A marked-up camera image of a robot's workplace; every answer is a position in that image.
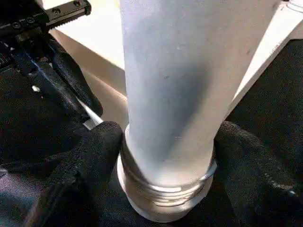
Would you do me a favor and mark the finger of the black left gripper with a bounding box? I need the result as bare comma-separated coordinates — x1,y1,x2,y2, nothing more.
46,40,105,119

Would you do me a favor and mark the black mat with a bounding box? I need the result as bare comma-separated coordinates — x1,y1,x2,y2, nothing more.
0,38,303,227

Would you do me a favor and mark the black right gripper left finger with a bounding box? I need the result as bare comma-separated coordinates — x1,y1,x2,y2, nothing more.
24,121,125,227

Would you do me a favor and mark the white plastic table top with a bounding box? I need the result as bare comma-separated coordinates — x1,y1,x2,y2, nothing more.
42,0,303,131

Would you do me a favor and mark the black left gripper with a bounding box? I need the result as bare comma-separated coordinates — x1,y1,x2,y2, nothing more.
0,0,93,125

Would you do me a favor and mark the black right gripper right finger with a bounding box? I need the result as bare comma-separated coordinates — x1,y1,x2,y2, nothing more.
207,121,303,227

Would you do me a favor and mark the white plastic table leg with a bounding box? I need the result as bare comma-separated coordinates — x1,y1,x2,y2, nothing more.
116,0,281,224

